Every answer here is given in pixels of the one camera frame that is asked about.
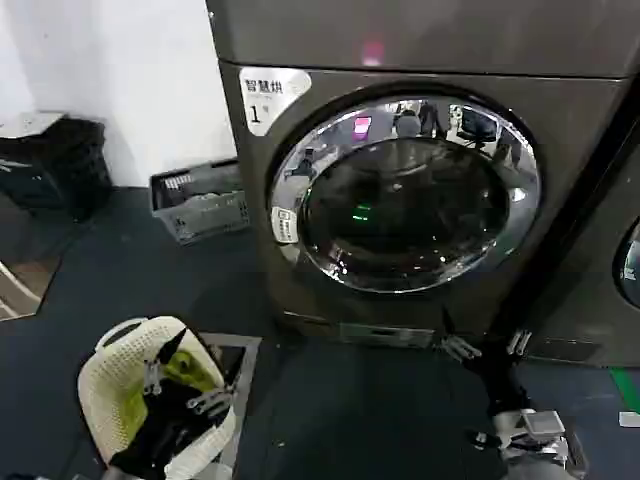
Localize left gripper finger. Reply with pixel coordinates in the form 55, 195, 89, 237
185, 375, 244, 417
141, 327, 189, 397

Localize grey plastic crate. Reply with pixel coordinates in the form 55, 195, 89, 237
149, 158, 252, 248

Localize small white door sticker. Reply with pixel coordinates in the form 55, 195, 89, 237
270, 205, 302, 246

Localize grey sheet on crate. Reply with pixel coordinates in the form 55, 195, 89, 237
0, 110, 67, 140

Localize black plastic crate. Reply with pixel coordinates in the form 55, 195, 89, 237
0, 117, 114, 222

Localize grey dryer with label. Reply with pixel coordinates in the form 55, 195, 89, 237
204, 0, 637, 351

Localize cream perforated laundry basket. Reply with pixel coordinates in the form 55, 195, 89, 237
77, 314, 237, 476

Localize white label sticker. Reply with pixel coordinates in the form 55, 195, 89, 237
238, 66, 313, 138

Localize partly seen glass dryer door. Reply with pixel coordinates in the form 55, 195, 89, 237
611, 214, 640, 297

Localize green floor tape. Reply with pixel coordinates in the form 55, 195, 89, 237
608, 366, 640, 402

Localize metal floor hatch frame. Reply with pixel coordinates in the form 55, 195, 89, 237
198, 331, 264, 480

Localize round glass dryer door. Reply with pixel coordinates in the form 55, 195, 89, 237
264, 84, 544, 296

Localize lime green garment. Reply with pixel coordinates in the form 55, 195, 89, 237
113, 345, 227, 452

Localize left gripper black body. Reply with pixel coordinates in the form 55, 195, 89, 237
108, 392, 224, 471

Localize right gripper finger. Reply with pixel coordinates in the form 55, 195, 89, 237
505, 303, 547, 357
439, 308, 483, 360

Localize grey dryer without label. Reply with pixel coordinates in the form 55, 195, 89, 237
523, 74, 640, 370

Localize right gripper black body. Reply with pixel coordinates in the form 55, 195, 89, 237
478, 355, 534, 419

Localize pale clothes in crate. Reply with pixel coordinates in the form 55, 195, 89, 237
183, 191, 242, 213

